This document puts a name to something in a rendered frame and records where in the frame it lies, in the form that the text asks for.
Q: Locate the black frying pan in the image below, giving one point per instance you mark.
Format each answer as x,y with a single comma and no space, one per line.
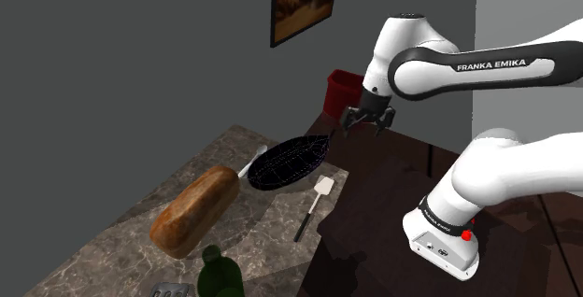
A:
289,161

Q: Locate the framed wall picture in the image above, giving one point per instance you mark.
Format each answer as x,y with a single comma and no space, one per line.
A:
303,2

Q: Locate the white spoon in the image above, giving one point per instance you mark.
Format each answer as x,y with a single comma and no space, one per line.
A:
253,161

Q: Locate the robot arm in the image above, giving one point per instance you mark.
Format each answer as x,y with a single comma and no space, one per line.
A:
496,173

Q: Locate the red bin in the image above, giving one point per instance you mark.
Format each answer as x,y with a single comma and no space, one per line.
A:
342,95

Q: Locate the green glass bottle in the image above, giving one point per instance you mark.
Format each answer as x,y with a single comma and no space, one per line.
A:
220,275

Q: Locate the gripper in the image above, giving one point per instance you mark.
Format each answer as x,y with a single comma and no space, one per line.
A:
375,105

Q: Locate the brown bread loaf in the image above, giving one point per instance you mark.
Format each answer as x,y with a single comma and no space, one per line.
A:
196,212

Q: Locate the grey metal grater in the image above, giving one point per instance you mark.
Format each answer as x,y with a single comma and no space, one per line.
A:
169,290

